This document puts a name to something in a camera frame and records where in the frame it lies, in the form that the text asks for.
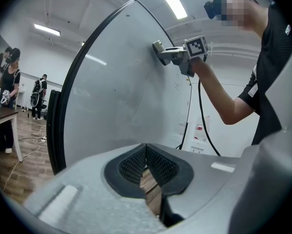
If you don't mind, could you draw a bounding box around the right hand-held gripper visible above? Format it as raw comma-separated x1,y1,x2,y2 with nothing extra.
156,35,209,77

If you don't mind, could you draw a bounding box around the person's black clothing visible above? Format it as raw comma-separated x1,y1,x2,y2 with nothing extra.
237,1,292,146

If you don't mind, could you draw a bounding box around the white floor cable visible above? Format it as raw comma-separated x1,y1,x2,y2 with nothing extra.
2,124,48,190

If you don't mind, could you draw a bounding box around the clear plastic wrapped package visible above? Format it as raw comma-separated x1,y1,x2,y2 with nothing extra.
194,116,211,141

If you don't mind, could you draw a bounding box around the black table with white legs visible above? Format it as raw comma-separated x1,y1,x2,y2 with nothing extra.
0,109,24,163

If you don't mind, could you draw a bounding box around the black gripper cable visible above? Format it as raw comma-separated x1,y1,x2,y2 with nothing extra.
197,78,221,156

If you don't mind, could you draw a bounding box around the black head-mounted camera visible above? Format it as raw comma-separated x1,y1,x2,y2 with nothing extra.
203,0,222,20

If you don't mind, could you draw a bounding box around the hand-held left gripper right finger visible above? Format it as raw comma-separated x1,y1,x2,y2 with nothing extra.
145,142,245,228

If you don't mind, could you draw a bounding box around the person's right forearm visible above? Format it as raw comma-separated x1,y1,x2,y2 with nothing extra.
191,57,256,125

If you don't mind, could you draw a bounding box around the large white curved panel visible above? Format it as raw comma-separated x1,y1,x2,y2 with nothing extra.
46,0,193,176

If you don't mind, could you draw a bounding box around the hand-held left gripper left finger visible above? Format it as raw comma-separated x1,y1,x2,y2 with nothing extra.
23,142,166,234

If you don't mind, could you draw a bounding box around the person's head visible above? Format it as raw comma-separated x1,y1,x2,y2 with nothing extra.
213,0,270,38

